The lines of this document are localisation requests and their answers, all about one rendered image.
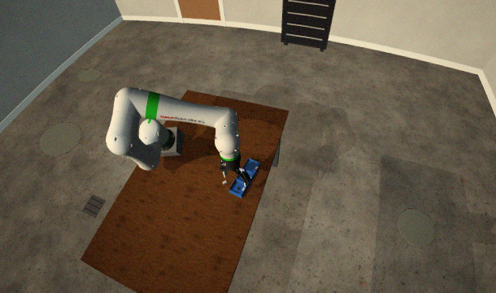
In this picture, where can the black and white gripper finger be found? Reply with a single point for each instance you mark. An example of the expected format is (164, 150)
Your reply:
(224, 170)
(244, 175)

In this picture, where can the blue three-compartment bin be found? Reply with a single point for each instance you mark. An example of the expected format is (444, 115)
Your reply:
(252, 168)

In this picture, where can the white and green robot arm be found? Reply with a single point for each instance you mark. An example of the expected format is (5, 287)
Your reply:
(131, 104)

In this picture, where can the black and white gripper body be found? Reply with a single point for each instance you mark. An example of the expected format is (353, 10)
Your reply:
(234, 167)

